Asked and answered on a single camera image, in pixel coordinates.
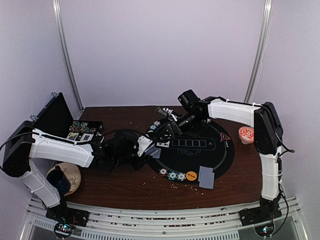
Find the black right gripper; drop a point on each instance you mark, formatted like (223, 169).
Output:
(168, 127)

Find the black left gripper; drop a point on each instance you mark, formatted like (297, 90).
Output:
(137, 166)

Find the blue cream 10 chip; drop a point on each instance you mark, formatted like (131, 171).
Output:
(157, 123)
(181, 177)

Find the face-up playing card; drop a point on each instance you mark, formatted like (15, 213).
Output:
(163, 144)

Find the blue green 50 chip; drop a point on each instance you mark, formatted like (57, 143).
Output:
(172, 176)
(153, 127)

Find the blue playing card deck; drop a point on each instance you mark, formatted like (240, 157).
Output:
(154, 152)

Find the yellow big blind button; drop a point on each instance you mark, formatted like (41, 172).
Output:
(191, 176)

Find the red triangular all-in marker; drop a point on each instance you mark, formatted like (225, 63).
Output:
(224, 137)

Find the blue-backed playing card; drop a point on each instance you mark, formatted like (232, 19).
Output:
(207, 183)
(205, 173)

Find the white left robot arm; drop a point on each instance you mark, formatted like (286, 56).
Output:
(28, 143)

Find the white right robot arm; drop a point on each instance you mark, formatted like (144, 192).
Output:
(263, 118)

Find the round black poker mat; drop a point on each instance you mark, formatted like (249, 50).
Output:
(199, 146)

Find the white playing card box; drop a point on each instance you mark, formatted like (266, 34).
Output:
(85, 138)

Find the beige patterned plate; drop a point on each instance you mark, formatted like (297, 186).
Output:
(72, 173)

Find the blue-backed playing card box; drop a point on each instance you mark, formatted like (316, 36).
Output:
(72, 136)

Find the chips row in case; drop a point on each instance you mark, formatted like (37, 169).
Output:
(79, 127)

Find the red white patterned bowl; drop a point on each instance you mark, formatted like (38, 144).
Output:
(246, 135)

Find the dark blue mug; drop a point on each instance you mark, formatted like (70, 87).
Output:
(58, 179)

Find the black poker set case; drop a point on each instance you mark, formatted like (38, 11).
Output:
(55, 119)

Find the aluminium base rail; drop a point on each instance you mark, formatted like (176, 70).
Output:
(215, 223)

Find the aluminium frame post right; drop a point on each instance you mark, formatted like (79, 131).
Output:
(261, 48)

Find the aluminium frame post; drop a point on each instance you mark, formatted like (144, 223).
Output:
(261, 48)
(65, 53)

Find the aluminium frame post left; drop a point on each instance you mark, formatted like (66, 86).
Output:
(65, 53)

